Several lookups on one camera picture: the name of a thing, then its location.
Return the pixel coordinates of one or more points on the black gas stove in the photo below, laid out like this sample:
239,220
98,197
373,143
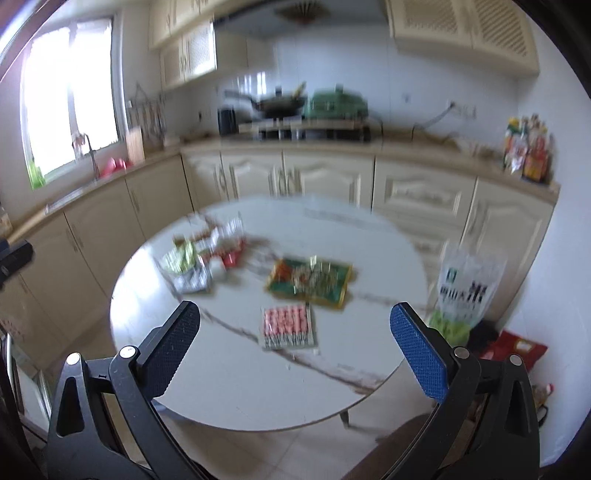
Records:
323,134

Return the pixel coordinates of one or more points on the large lattice door cabinet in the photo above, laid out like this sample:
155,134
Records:
461,32

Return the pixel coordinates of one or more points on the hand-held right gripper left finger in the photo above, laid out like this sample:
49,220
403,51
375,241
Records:
178,350

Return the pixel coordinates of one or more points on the cluster of condiment bottles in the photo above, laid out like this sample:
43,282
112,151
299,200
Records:
528,152

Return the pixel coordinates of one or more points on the clear rice bag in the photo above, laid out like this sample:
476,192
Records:
466,295

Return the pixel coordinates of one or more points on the metal sink faucet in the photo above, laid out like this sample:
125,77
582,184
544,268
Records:
92,157

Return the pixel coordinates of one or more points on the green plastic bottle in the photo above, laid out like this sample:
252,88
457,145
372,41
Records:
37,177

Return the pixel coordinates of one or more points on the range hood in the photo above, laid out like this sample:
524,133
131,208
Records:
244,25

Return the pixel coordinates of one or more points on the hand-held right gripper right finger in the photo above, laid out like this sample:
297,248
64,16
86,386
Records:
418,355

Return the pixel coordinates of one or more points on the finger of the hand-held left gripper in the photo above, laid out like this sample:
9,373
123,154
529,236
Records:
16,258

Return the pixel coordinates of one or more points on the white wall power outlet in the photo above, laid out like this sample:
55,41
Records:
464,110

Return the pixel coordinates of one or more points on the red plastic basin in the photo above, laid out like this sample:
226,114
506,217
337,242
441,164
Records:
113,166

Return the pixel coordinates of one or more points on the wall utensil rack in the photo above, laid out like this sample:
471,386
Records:
147,110

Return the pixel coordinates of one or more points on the green gold foil pouch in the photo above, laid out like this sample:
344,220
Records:
309,281

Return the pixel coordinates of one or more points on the wooden cutting board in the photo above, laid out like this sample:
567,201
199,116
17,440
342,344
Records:
135,145

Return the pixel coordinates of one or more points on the black electric kettle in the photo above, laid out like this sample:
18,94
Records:
227,122

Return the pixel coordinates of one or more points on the red sausage packet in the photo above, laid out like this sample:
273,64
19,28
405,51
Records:
288,327

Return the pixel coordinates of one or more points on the cream base cabinets with counter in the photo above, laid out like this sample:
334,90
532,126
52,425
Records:
415,194

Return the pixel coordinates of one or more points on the green drink carton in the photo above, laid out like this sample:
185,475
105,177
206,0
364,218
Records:
182,258

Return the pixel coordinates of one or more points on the black wok with lid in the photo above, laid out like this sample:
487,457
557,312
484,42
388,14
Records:
281,105

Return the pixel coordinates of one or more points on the clear plastic bag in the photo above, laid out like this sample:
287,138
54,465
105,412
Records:
191,279

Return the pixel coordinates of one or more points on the cream upper wall cabinets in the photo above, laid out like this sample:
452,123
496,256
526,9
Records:
161,18

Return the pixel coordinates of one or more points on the green electric cooker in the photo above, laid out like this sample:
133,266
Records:
337,106

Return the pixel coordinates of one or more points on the round white marble table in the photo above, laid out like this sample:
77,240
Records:
240,383

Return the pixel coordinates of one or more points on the small lattice door cabinet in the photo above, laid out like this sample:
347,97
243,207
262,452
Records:
189,55

